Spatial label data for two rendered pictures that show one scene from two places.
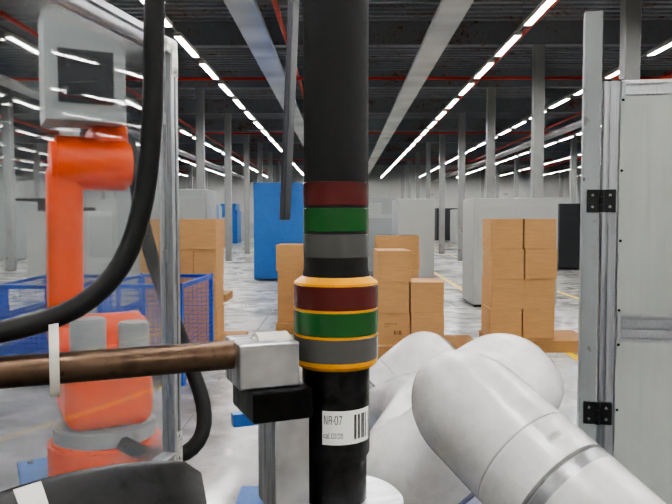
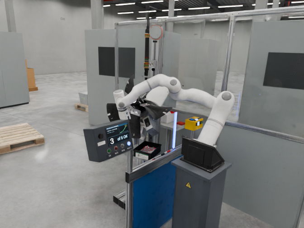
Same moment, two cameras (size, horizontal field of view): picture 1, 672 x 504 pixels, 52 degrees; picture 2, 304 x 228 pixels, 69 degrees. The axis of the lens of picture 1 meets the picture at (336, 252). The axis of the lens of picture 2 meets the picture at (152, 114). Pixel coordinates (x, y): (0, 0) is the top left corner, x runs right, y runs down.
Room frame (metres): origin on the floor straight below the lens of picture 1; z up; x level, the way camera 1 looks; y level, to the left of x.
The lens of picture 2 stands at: (1.36, -1.72, 1.66)
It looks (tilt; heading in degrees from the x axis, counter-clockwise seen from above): 16 degrees down; 119
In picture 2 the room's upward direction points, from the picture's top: 2 degrees clockwise
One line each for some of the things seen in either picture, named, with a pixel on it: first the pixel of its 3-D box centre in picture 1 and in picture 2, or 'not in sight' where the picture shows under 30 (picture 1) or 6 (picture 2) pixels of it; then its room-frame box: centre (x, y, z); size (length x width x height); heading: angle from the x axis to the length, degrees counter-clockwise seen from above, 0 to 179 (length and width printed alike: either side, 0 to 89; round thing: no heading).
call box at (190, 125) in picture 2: not in sight; (193, 124); (0.77, 0.21, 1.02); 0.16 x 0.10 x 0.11; 78
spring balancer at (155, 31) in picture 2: not in sight; (155, 32); (0.08, 0.66, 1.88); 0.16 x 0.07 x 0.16; 23
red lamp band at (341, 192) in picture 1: (335, 194); not in sight; (0.35, 0.00, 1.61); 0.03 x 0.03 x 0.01
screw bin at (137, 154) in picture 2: not in sight; (147, 150); (0.51, -0.21, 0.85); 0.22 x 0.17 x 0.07; 94
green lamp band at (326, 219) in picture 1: (335, 219); not in sight; (0.35, 0.00, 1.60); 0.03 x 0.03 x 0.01
